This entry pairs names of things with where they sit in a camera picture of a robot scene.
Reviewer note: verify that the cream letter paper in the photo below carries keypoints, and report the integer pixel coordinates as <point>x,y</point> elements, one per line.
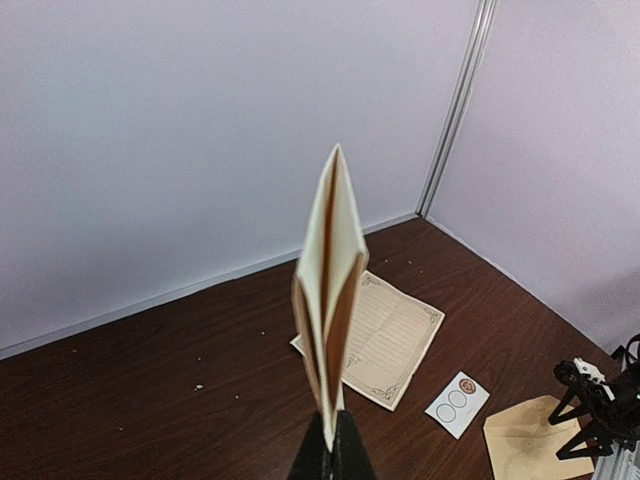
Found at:
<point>388,337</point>
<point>325,286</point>

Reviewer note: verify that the right aluminium frame post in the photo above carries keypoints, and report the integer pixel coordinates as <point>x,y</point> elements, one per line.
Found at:
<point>473,55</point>

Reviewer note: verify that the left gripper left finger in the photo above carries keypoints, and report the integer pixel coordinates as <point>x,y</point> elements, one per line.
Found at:
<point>313,459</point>

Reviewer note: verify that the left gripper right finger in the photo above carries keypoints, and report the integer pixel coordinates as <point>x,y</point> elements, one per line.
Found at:
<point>350,460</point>

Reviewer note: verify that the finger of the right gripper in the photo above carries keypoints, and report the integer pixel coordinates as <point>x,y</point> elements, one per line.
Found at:
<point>575,402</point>
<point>591,442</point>

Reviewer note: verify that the white sticker sheet with seal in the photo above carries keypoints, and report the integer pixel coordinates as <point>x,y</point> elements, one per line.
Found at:
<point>458,404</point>

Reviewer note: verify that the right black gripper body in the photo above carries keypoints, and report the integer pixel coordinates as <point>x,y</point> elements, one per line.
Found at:
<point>614,405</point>

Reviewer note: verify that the brown kraft envelope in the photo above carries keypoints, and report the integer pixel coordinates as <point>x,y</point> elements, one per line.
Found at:
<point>522,444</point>

